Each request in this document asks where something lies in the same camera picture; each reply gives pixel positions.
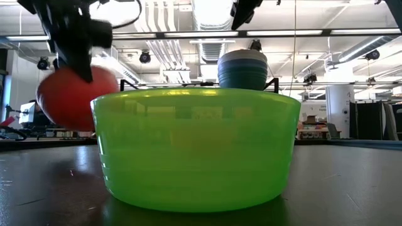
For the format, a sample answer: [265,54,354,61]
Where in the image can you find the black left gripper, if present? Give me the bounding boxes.
[31,0,95,83]

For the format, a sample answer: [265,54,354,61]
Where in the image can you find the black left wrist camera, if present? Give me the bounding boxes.
[90,20,114,48]

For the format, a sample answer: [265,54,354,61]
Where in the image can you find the white computer monitor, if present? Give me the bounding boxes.
[18,102,36,125]

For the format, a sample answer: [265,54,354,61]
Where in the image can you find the silver ventilation duct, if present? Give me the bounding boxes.
[338,35,396,63]
[191,0,235,62]

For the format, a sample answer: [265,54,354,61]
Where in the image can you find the ceiling light panel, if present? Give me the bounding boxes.
[330,28,402,35]
[246,30,323,36]
[112,32,157,40]
[5,35,50,41]
[164,31,240,38]

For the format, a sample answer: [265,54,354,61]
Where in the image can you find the green translucent plastic bowl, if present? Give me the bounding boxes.
[90,87,302,213]

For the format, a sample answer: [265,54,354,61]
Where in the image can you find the black room partition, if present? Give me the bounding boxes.
[349,100,402,141]

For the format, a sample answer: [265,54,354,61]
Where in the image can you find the orange red plastic bowl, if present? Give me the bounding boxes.
[36,65,120,132]

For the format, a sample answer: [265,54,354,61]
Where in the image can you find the storage rack with boxes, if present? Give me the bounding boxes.
[296,115,342,141]

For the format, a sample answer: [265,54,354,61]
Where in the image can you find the stack of blue bowls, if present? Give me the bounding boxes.
[217,58,269,78]

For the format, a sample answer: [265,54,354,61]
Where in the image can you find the thin hanging cable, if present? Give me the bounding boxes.
[293,0,298,97]

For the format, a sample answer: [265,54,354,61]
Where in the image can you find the white ceiling pipe bundle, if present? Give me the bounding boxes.
[143,0,192,84]

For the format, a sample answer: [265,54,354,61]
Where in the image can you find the white round pillar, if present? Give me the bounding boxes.
[325,84,355,139]

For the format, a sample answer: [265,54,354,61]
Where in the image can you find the person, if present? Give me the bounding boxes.
[30,99,53,127]

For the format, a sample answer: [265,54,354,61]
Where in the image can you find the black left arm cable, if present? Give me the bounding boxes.
[111,0,143,30]

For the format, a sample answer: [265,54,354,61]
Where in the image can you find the teal plastic bowl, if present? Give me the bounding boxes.
[218,73,268,91]

